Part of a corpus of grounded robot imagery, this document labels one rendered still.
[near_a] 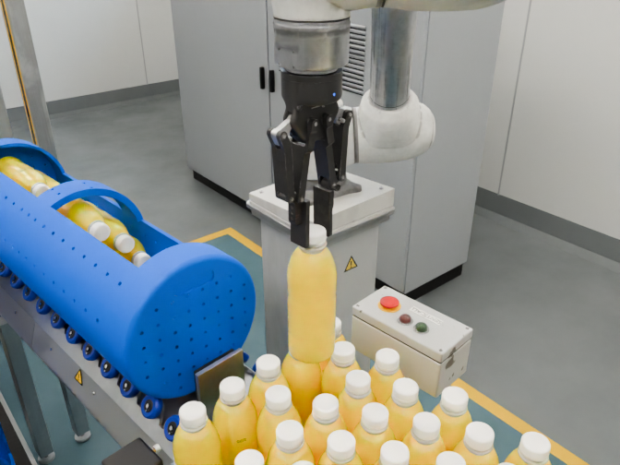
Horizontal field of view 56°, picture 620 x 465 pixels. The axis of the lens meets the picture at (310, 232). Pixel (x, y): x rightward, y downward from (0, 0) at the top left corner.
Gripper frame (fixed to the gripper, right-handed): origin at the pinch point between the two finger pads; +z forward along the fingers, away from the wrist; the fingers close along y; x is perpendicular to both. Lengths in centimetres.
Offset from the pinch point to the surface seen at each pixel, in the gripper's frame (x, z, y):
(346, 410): 6.9, 31.7, -0.7
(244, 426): -2.9, 33.1, 11.8
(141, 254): -58, 31, -4
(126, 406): -33, 46, 17
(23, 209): -71, 18, 14
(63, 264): -49, 21, 17
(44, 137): -165, 36, -28
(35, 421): -121, 118, 13
